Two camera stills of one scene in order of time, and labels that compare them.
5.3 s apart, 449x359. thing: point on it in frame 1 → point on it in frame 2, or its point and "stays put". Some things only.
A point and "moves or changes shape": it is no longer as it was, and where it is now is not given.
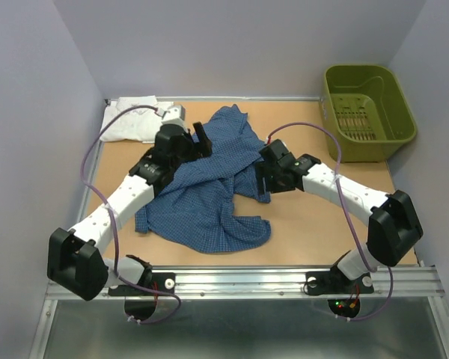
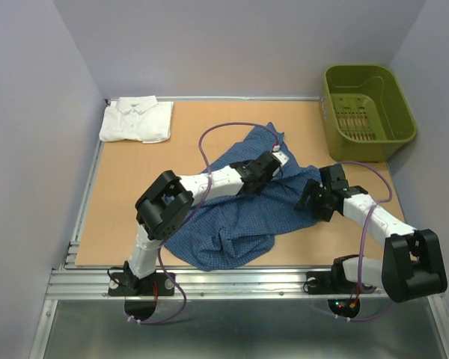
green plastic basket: (365, 114) stays put
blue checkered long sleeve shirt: (197, 206) moves or changes shape
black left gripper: (204, 144) → (266, 181)
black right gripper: (260, 173) → (311, 188)
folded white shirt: (138, 124) stays put
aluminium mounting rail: (290, 283) stays put
